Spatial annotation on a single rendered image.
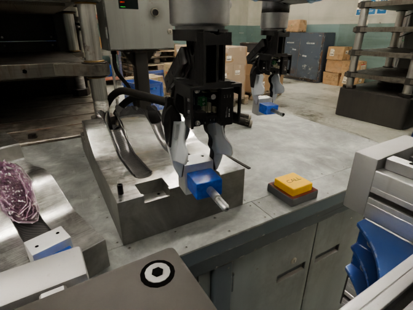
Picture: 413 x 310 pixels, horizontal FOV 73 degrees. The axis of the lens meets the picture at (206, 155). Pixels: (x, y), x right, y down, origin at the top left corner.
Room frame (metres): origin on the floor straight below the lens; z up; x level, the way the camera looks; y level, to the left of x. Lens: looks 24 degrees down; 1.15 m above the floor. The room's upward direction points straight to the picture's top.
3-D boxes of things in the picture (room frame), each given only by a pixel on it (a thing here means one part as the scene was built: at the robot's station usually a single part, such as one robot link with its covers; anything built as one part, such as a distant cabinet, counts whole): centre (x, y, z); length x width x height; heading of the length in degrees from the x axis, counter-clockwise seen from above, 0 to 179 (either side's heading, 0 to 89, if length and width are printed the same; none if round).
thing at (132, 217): (0.67, 0.16, 0.87); 0.50 x 0.26 x 0.14; 29
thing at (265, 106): (0.84, -0.20, 0.93); 0.13 x 0.05 x 0.05; 22
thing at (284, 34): (0.85, -0.19, 1.09); 0.09 x 0.08 x 0.12; 22
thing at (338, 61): (6.56, -3.13, 0.42); 0.86 x 0.33 x 0.83; 35
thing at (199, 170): (0.37, 0.00, 0.93); 0.13 x 0.05 x 0.05; 24
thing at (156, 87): (4.45, 1.00, 0.32); 0.60 x 0.41 x 0.22; 41
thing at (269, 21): (0.86, -0.19, 1.17); 0.08 x 0.08 x 0.05
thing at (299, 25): (7.66, -2.24, 1.26); 0.42 x 0.33 x 0.29; 35
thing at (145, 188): (0.44, 0.10, 0.87); 0.05 x 0.05 x 0.04; 29
